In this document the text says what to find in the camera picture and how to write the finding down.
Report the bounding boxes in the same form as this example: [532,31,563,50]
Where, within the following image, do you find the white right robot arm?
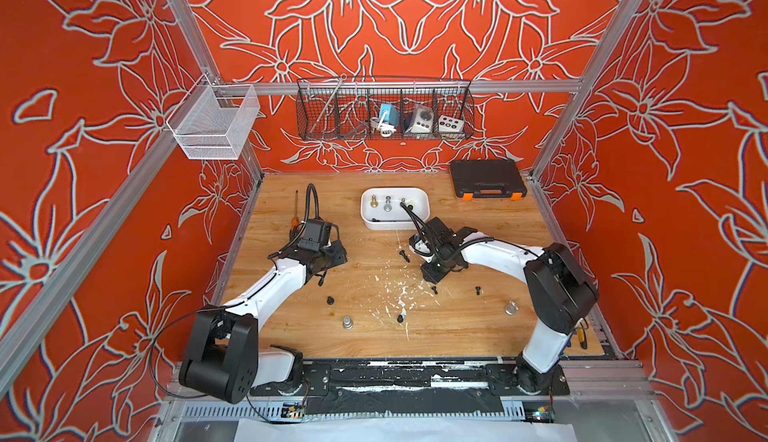
[400,202,599,395]

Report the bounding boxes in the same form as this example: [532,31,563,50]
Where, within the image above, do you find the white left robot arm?
[151,184,348,404]

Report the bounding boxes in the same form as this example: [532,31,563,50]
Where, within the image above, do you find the white plastic storage box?
[360,187,431,231]

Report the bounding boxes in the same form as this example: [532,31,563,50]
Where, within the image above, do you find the white dotted box in basket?
[438,116,464,138]

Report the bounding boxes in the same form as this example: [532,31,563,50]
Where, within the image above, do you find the blue box in basket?
[370,104,400,138]

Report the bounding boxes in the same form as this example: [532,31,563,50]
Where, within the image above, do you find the black tool case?
[449,160,528,201]

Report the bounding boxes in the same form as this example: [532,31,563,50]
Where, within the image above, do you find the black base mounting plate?
[246,357,570,421]

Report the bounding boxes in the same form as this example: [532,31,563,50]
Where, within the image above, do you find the white device in basket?
[405,105,435,137]

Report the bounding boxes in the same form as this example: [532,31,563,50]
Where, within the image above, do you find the orange handled screwdriver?
[291,192,300,230]

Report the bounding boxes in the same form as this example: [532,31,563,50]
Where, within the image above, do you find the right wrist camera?
[409,234,431,257]

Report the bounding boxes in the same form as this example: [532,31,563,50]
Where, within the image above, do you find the black wire wall basket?
[296,76,476,142]

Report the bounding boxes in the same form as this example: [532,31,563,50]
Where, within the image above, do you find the yellow handled pliers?
[575,319,589,350]

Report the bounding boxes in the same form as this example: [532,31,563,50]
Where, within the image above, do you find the clear plastic wall bin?
[168,86,261,161]

